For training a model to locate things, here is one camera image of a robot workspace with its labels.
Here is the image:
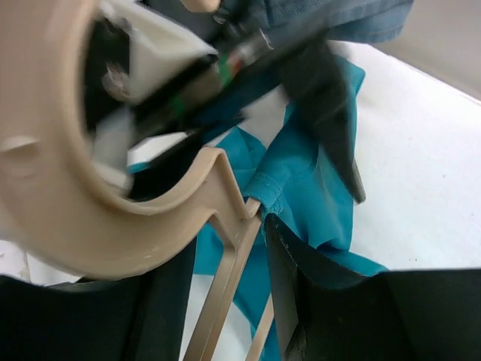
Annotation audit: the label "teal t shirt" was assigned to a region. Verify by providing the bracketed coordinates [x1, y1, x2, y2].
[126, 62, 390, 361]

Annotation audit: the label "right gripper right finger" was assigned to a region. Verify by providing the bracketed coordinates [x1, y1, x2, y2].
[265, 214, 480, 360]

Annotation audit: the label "blue denim jeans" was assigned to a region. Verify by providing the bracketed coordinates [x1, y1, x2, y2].
[150, 0, 416, 44]

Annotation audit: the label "beige hanger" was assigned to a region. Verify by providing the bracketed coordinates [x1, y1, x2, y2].
[1, 1, 261, 360]

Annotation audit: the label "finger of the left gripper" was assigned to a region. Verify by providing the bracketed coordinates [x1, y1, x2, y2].
[280, 38, 365, 204]

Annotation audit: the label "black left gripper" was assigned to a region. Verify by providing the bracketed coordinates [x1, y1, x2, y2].
[83, 1, 335, 199]

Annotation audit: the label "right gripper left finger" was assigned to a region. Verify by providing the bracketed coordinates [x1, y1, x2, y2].
[1, 242, 196, 360]

